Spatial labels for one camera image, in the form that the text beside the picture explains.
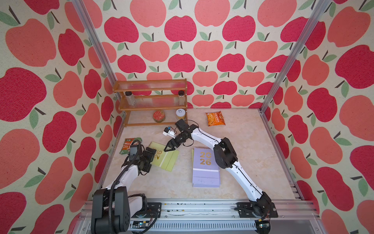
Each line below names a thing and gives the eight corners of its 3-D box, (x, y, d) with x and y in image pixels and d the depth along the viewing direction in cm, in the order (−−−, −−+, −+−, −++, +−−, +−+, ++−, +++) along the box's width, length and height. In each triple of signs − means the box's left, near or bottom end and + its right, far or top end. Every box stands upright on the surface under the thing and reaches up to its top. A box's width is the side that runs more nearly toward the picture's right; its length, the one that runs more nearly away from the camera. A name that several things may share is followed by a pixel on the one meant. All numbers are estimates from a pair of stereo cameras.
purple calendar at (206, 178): (192, 187, 83) (193, 184, 78) (192, 172, 89) (192, 168, 84) (219, 187, 83) (221, 184, 78) (217, 172, 89) (219, 168, 84)
